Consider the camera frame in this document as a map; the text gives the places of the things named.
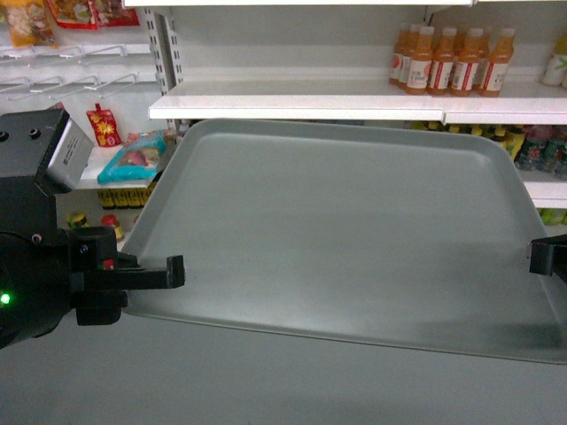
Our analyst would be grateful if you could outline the orange juice bottle back left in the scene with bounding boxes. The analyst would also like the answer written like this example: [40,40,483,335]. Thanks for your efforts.
[389,22,410,86]

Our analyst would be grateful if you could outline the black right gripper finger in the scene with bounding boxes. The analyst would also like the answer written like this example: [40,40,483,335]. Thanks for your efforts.
[528,235,567,282]

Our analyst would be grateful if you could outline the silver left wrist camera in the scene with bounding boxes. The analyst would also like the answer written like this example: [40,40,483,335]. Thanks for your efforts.
[47,118,94,190]

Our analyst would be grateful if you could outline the orange juice bottle right edge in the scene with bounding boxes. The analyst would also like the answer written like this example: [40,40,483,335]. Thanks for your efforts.
[478,27,516,97]

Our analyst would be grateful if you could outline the orange juice bottle C100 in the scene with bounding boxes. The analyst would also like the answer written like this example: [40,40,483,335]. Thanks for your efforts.
[405,27,435,95]

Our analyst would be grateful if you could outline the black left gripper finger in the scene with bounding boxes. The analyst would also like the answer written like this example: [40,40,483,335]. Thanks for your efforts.
[115,252,185,290]

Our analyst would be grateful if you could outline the grey metal tray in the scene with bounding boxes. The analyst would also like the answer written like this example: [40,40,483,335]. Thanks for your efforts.
[124,120,566,363]

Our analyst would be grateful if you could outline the teal snack packet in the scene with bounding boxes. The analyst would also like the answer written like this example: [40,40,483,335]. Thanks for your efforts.
[97,130,167,185]

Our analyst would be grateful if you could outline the orange juice bottle red label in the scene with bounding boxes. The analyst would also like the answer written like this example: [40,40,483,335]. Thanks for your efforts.
[450,27,484,97]
[427,27,457,96]

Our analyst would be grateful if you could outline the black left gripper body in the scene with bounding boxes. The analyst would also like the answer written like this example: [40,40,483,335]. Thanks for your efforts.
[1,227,127,348]

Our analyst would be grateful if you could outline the red snack pouch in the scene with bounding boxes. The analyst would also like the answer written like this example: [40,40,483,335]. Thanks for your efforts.
[86,103,122,148]

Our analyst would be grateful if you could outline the white middle shelf board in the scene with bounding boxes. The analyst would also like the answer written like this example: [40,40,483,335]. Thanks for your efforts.
[148,76,566,125]

